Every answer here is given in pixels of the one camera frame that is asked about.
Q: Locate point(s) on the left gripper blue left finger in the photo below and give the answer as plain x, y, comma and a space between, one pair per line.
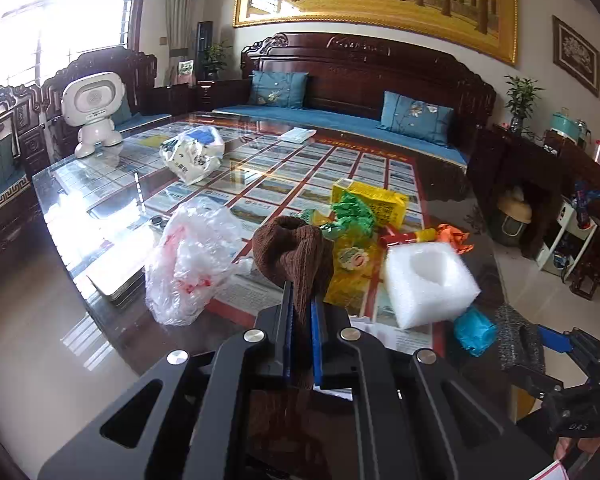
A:
288, 323

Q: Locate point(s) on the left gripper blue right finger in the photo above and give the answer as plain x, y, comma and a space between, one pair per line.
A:
317, 338

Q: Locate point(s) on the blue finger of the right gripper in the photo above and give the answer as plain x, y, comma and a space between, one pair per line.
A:
553, 340

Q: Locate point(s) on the brown knitted sock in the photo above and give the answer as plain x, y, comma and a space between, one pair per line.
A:
287, 249

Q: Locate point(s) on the yellow bread wrapper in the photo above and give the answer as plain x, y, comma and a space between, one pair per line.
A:
355, 256

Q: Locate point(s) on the teal paper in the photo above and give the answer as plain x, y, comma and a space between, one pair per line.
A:
475, 331

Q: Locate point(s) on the clear red-print plastic bag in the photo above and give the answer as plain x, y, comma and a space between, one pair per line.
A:
196, 255

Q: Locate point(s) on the green wrapper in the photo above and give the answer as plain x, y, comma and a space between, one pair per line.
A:
352, 218

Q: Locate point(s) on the white foam block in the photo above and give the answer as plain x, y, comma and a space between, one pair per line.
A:
427, 283

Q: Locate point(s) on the person's right hand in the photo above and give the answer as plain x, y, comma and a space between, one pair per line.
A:
586, 445

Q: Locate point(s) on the white small shelf rack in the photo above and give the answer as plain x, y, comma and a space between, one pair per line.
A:
564, 243

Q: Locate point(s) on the dark wooden coffee table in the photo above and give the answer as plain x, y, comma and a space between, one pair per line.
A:
105, 212

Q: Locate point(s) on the yellow plastic bag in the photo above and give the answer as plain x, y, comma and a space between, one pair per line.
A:
389, 207

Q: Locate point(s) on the red yellow snack wrapper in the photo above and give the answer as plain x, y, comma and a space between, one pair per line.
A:
391, 236

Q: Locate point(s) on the white paper on table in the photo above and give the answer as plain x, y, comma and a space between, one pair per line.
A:
297, 135

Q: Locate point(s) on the orange crumpled paper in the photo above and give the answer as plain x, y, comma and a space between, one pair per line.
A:
457, 238

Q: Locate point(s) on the white printed plastic bag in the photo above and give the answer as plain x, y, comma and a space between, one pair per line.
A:
194, 154

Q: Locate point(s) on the dark wooden side cabinet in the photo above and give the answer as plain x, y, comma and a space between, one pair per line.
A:
501, 161

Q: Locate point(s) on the blue sofa seat mat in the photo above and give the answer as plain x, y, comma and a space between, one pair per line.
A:
345, 123

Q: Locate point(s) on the left blue embroidered cushion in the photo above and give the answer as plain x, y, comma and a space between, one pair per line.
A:
278, 89

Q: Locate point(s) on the blue embroidered cushion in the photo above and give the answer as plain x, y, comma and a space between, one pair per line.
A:
278, 89
416, 118

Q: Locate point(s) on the teal pot on cabinet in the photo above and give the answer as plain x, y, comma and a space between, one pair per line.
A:
575, 130

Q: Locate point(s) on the right blue embroidered cushion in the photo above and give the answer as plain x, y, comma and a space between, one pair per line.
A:
416, 118

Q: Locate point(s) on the dark carved wooden sofa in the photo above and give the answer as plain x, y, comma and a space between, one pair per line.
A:
349, 74

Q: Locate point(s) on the corner potted plant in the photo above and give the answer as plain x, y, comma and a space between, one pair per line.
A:
214, 60

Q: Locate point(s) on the potted plant on cabinet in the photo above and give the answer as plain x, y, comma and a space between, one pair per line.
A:
522, 94

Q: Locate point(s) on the white toy robot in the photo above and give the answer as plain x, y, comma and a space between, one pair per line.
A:
88, 103

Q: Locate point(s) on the small dark framed picture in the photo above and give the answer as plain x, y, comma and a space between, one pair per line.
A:
576, 56

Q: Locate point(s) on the wooden armchair at left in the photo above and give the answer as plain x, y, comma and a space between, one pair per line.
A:
33, 133

